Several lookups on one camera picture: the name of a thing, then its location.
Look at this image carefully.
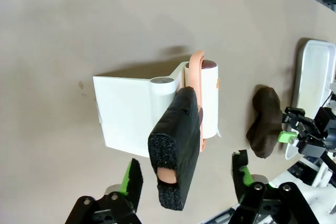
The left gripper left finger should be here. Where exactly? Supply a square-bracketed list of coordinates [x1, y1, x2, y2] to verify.
[64, 158, 144, 224]

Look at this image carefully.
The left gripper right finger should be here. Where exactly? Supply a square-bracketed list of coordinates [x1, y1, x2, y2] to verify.
[230, 150, 320, 224]

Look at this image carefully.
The dark brown microfiber cloth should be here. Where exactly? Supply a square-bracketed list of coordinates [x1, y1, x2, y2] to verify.
[246, 85, 284, 159]

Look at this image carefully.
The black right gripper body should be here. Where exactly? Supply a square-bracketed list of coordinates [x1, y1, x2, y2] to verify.
[298, 107, 336, 159]

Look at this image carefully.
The white lint roller holder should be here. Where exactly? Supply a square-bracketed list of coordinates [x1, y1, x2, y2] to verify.
[92, 60, 188, 159]

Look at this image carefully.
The peach lint roller black grip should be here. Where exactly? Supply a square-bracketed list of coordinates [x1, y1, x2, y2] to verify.
[148, 49, 222, 211]

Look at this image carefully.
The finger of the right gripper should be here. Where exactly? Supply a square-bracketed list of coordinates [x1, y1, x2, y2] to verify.
[282, 107, 316, 131]
[277, 131, 299, 143]

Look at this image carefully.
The white plastic tray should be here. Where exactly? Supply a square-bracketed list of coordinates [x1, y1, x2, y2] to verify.
[285, 39, 336, 161]

